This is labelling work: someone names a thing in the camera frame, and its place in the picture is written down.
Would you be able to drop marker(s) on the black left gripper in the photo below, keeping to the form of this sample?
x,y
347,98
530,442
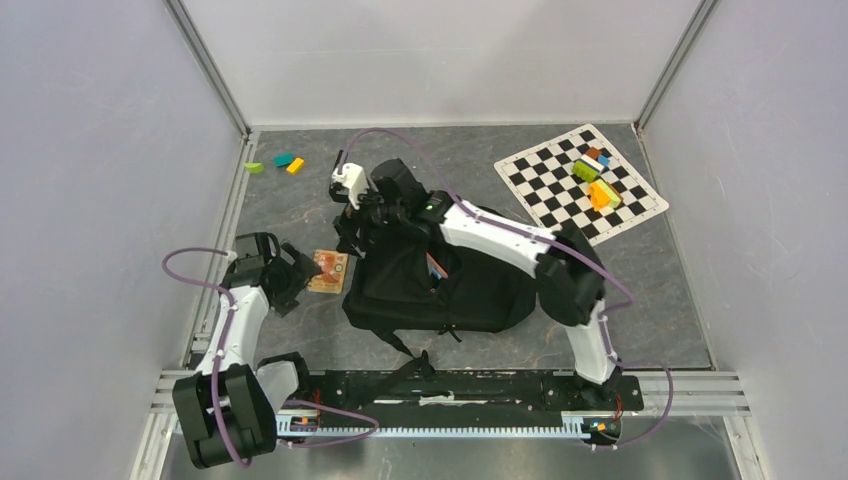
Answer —
x,y
301,271

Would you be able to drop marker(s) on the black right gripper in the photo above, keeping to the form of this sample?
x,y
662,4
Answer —
x,y
348,224

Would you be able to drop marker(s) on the black student backpack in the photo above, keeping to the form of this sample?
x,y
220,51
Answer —
x,y
392,289

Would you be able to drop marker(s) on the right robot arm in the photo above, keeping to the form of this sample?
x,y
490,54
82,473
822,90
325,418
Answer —
x,y
569,277

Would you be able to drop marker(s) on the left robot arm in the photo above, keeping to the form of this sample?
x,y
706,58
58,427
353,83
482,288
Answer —
x,y
227,408

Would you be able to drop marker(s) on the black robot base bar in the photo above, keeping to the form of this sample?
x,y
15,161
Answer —
x,y
418,396

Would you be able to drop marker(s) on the yellow toy block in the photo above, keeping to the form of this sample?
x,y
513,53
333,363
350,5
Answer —
x,y
295,166

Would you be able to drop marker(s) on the teal toy block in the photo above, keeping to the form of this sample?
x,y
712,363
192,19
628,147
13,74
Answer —
x,y
283,160

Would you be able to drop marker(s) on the green half-round block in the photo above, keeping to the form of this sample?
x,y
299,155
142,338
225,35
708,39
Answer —
x,y
254,167

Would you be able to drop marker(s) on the black white chessboard mat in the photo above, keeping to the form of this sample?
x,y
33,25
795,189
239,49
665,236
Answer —
x,y
541,180

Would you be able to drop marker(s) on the green white block stack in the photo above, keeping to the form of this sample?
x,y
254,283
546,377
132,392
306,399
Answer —
x,y
587,169

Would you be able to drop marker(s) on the orange green block stack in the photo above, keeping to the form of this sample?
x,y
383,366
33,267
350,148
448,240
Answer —
x,y
603,195

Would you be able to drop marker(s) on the brown blue block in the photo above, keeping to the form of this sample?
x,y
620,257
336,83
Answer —
x,y
598,156

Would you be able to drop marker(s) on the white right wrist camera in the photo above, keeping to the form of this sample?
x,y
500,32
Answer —
x,y
349,180

